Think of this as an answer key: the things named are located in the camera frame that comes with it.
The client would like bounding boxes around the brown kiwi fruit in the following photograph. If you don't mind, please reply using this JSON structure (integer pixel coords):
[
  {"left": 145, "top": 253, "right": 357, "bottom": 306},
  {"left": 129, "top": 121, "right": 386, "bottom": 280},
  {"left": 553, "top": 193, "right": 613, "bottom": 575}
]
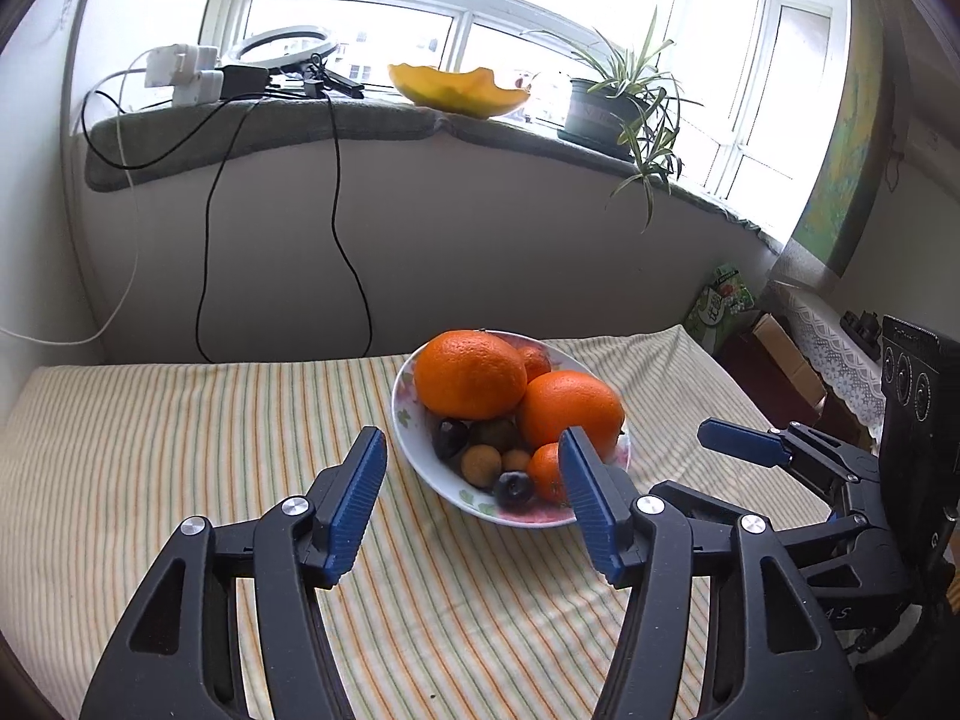
[{"left": 470, "top": 418, "right": 523, "bottom": 454}]

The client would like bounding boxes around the small mandarin with stem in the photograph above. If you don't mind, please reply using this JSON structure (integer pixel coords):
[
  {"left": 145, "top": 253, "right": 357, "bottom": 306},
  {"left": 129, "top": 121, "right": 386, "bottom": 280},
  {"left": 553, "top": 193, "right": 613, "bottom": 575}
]
[{"left": 526, "top": 442, "right": 568, "bottom": 505}]

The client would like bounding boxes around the dark purple plum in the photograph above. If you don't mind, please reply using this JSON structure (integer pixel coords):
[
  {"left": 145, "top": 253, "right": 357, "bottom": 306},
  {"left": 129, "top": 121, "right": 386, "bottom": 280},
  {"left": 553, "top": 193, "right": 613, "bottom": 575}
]
[{"left": 431, "top": 418, "right": 470, "bottom": 463}]

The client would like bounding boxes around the wall map poster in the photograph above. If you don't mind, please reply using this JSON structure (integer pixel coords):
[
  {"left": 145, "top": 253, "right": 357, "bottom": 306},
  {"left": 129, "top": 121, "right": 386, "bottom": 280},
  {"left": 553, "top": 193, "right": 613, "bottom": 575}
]
[{"left": 779, "top": 0, "right": 895, "bottom": 291}]

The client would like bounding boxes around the striped tablecloth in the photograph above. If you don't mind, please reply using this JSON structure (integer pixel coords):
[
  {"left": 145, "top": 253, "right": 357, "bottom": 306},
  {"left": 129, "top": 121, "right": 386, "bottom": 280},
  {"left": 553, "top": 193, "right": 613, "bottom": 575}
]
[{"left": 2, "top": 328, "right": 827, "bottom": 718}]

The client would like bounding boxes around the black ring light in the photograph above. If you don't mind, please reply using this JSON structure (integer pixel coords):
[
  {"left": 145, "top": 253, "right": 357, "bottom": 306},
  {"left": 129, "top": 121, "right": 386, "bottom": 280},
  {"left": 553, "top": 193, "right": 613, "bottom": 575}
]
[{"left": 221, "top": 26, "right": 364, "bottom": 99}]

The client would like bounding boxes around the white lace cloth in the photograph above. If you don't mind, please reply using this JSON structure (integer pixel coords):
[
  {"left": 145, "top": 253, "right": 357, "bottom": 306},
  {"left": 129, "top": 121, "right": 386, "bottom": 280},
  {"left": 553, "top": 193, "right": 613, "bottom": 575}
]
[{"left": 770, "top": 281, "right": 885, "bottom": 444}]

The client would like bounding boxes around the black power adapter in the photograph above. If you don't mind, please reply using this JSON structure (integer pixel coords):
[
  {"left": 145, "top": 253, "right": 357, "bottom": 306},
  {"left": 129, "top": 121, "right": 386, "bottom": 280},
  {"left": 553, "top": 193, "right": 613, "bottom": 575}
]
[{"left": 220, "top": 65, "right": 270, "bottom": 101}]

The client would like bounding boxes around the white power strip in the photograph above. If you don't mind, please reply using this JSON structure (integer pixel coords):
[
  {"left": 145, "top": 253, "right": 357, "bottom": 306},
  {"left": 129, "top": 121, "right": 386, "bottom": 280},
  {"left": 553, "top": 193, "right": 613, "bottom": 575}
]
[{"left": 145, "top": 44, "right": 224, "bottom": 107}]

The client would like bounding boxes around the white cable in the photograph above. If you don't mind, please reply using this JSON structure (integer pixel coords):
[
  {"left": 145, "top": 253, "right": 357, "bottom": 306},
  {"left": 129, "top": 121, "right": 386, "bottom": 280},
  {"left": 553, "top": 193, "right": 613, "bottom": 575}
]
[{"left": 0, "top": 47, "right": 157, "bottom": 348}]

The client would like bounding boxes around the yellow bowl on sill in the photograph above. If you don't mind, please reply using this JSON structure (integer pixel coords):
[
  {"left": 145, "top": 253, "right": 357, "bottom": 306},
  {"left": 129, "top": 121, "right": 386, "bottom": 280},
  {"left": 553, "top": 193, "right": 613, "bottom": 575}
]
[{"left": 389, "top": 64, "right": 530, "bottom": 119}]

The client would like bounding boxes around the large round orange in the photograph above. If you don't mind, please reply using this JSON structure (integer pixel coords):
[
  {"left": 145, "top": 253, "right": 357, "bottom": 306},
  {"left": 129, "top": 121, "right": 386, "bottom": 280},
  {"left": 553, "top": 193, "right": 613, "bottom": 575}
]
[{"left": 413, "top": 330, "right": 527, "bottom": 421}]

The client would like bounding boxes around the floral white plate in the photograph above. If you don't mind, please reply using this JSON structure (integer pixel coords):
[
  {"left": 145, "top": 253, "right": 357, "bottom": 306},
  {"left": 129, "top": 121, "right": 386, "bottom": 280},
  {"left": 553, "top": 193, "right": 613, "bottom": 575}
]
[{"left": 391, "top": 330, "right": 636, "bottom": 530}]

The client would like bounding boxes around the green printed bag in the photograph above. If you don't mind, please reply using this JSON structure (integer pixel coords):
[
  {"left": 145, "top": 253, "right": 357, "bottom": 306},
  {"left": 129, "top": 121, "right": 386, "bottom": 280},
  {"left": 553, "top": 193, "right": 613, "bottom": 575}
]
[{"left": 682, "top": 263, "right": 755, "bottom": 355}]

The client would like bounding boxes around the large oval orange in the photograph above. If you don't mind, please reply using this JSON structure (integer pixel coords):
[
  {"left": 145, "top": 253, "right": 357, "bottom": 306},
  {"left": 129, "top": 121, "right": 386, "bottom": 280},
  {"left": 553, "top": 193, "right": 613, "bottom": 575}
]
[{"left": 516, "top": 371, "right": 625, "bottom": 457}]

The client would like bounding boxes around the small brown longan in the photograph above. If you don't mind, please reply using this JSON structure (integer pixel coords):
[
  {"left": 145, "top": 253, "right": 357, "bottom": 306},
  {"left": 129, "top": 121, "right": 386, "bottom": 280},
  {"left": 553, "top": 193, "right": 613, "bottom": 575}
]
[{"left": 460, "top": 444, "right": 503, "bottom": 489}]

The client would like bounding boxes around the potted spider plant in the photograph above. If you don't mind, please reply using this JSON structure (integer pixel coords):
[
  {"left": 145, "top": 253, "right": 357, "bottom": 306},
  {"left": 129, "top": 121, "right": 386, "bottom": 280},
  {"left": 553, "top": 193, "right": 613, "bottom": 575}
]
[{"left": 544, "top": 8, "right": 698, "bottom": 231}]

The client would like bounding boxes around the cardboard box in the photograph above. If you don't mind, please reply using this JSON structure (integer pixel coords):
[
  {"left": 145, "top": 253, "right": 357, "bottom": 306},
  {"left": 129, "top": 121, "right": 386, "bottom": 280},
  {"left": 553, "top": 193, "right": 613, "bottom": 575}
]
[{"left": 752, "top": 314, "right": 827, "bottom": 408}]

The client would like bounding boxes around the black cable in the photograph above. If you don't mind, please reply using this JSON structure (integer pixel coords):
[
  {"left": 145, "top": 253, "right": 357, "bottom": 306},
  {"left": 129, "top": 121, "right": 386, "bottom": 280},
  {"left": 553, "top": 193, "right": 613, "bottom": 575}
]
[
  {"left": 325, "top": 92, "right": 376, "bottom": 358},
  {"left": 193, "top": 92, "right": 266, "bottom": 366}
]

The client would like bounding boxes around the grey sill cushion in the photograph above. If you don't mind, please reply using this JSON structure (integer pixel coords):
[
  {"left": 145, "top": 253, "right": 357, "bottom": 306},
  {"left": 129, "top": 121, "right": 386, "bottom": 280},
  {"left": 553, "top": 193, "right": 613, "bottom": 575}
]
[{"left": 83, "top": 94, "right": 783, "bottom": 252}]

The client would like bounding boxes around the brown round fruit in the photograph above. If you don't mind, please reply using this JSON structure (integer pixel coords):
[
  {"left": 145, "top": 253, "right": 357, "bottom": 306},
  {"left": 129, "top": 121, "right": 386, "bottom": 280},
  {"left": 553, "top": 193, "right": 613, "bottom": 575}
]
[{"left": 501, "top": 449, "right": 532, "bottom": 473}]

